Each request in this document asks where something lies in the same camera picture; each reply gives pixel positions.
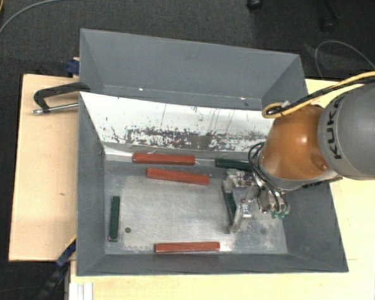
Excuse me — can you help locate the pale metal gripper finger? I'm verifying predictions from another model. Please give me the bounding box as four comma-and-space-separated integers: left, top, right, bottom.
224, 168, 243, 191
227, 201, 253, 235

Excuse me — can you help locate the dark green flat block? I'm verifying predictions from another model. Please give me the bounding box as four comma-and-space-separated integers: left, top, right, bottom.
107, 195, 121, 243
214, 158, 255, 173
218, 182, 239, 227

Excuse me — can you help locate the red-brown flat block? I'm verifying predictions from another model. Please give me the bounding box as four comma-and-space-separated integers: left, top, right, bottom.
145, 166, 211, 187
153, 237, 221, 258
132, 151, 197, 168

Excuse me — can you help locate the grey metal bin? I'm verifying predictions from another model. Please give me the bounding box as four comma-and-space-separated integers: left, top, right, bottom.
65, 27, 363, 293

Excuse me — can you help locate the pale flat board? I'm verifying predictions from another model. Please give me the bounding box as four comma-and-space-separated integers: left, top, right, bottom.
8, 73, 87, 266

